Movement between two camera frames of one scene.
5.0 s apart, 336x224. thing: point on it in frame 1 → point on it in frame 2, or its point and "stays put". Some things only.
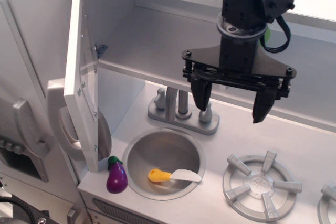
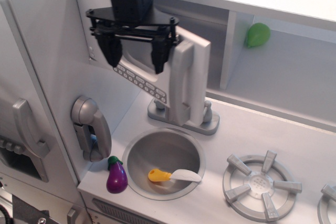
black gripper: (237, 61) → (132, 13)
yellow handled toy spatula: (157, 175) stays put
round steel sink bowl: (167, 150) stays put
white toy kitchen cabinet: (98, 123) stays put
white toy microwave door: (81, 80) → (185, 85)
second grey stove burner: (326, 209) stays put
